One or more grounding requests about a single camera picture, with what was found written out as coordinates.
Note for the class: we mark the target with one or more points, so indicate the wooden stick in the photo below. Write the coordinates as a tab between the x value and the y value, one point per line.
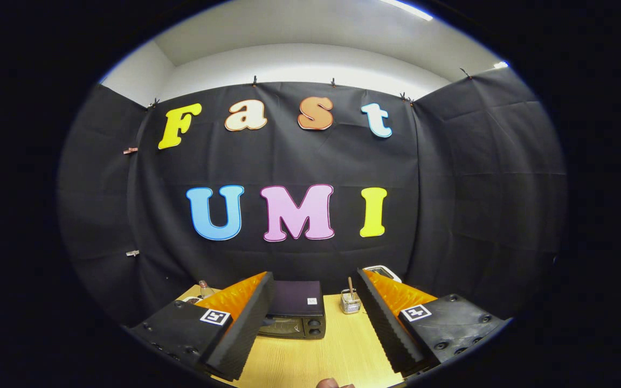
350	285

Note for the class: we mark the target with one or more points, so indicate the white bread toaster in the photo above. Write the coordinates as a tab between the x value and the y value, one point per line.
383	272

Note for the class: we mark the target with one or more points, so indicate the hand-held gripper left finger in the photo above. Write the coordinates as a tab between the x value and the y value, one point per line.
248	328

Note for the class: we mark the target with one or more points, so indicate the small patterned dish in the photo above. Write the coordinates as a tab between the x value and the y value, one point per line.
192	299

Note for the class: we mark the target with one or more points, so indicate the black toaster oven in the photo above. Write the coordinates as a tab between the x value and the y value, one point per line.
297	302

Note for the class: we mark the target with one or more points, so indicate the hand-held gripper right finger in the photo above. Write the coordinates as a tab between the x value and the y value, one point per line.
383	328

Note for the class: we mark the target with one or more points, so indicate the clear plastic bottle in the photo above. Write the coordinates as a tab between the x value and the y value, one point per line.
205	291

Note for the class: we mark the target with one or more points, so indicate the pink clothespin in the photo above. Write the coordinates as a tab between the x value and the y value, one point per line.
130	150

